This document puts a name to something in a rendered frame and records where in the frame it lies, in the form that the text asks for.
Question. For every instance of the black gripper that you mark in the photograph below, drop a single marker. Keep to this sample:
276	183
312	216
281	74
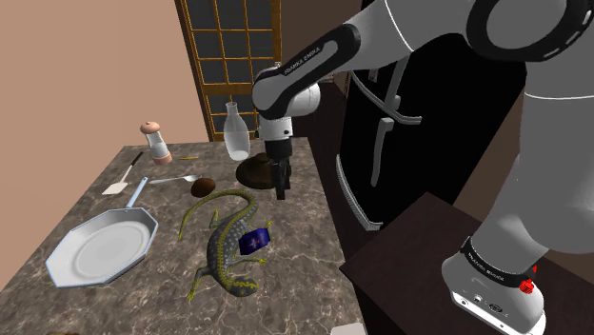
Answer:
278	149

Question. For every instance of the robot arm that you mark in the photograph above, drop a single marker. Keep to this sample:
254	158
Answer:
547	162

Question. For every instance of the clear glass bottle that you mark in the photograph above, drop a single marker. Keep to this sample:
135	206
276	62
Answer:
235	137

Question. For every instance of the small blue box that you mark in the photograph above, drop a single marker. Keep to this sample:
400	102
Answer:
254	241

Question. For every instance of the brown egg-shaped object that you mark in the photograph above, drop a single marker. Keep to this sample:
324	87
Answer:
203	187

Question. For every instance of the grey yellow-spotted lizard toy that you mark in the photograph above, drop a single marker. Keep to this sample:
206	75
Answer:
225	243

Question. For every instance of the small yellow pencil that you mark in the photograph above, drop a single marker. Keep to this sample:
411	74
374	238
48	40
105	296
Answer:
189	158

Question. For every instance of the silver spoon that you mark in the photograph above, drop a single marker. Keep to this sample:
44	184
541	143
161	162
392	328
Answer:
174	179

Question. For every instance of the pink pepper grinder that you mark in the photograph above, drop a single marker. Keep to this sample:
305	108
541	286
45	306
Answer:
157	144

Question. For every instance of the wooden lattice door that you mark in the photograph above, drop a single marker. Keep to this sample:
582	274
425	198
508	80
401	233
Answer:
232	51

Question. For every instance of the dark brown robot stand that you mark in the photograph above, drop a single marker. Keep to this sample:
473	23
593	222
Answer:
408	269

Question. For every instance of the white flat object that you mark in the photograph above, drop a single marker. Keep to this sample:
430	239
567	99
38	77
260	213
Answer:
348	329

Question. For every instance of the silver octagonal frying pan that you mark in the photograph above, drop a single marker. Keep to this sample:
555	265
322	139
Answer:
100	250

